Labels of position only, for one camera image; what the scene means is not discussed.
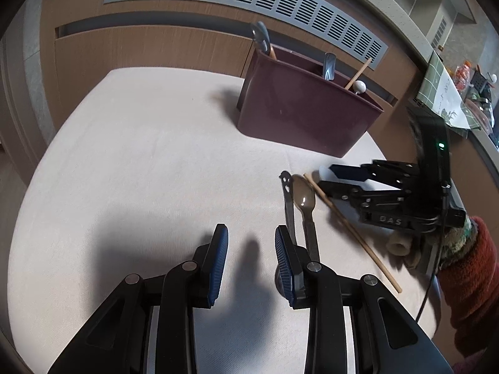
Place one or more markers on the wooden spoon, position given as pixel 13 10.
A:
pixel 273 53

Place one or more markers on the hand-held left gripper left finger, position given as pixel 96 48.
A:
pixel 218 265

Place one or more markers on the maroon plastic utensil holder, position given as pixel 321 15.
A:
pixel 304 109

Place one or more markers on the dark steel utensil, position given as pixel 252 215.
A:
pixel 329 66

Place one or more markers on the green checked cloth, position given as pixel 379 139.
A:
pixel 440 93

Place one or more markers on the black spoon with white ball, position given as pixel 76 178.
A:
pixel 360 87

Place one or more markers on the white tablecloth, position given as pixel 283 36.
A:
pixel 136 163

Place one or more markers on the wall vent grille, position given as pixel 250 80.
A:
pixel 439 33

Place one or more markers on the metal bottle opener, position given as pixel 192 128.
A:
pixel 289 210

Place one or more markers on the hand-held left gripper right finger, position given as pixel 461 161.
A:
pixel 283 265

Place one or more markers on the person's right forearm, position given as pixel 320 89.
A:
pixel 475 288

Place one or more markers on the wooden chopstick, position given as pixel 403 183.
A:
pixel 358 73
pixel 370 255

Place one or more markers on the steel spoon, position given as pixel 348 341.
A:
pixel 255 33

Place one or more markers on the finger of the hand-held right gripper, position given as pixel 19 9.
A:
pixel 347 172
pixel 339 190

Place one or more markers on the dish rack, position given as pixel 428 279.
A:
pixel 483 97

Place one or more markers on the person's right hand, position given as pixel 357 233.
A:
pixel 399 246

